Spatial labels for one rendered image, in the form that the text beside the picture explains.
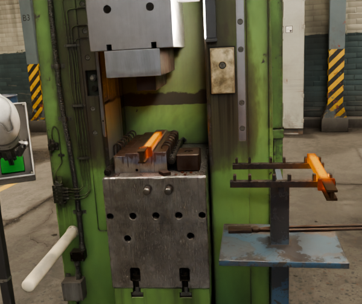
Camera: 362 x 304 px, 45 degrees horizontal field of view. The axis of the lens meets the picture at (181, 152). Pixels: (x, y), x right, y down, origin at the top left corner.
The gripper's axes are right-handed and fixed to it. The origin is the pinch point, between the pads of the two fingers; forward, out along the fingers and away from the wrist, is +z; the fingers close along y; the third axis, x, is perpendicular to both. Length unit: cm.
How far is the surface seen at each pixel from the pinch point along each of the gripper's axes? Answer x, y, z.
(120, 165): -5.2, 37.4, 8.4
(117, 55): 29, 40, -13
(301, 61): 208, 389, 345
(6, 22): 467, -15, 607
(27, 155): 1.9, 5.2, 5.4
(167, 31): 32, 56, -23
